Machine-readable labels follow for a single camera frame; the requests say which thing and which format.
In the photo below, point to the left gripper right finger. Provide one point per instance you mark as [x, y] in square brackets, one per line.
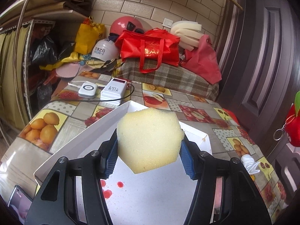
[225, 193]

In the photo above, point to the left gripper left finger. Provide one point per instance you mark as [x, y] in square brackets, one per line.
[72, 191]

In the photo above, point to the white shallow cardboard box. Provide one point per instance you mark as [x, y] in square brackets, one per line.
[167, 183]

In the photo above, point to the yellow sponge block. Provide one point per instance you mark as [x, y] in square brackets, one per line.
[149, 139]

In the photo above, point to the red plush apple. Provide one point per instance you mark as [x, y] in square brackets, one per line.
[291, 126]

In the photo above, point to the white crumpled cloth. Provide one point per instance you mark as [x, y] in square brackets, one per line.
[250, 164]

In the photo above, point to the smartphone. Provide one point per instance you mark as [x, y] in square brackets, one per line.
[19, 204]

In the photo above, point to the fruit pattern tablecloth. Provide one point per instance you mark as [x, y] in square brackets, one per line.
[226, 137]

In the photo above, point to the white power bank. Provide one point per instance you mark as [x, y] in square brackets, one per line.
[114, 91]

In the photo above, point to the brown door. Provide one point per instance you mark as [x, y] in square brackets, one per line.
[258, 53]

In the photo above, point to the pink round fan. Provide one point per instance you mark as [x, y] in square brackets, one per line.
[68, 70]

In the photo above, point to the plaid covered bench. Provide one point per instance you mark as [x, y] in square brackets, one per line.
[171, 77]

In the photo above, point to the red fabric bag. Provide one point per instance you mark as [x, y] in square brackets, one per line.
[203, 61]

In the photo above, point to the black plastic bag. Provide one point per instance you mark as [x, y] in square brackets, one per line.
[47, 51]

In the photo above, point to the white helmet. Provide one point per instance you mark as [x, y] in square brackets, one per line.
[105, 50]

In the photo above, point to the yellow shopping bag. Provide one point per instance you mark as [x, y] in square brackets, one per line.
[88, 34]

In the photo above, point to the cream foam roll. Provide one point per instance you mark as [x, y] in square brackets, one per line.
[189, 33]

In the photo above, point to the metal shelf rack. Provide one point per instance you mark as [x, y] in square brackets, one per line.
[20, 29]

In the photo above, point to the pink helmet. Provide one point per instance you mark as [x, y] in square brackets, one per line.
[126, 23]

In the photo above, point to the white round wireless charger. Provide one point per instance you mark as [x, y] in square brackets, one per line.
[87, 90]

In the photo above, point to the red tote bag with handles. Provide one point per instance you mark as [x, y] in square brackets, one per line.
[152, 48]

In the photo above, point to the wall socket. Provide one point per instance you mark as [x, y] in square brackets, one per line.
[167, 23]

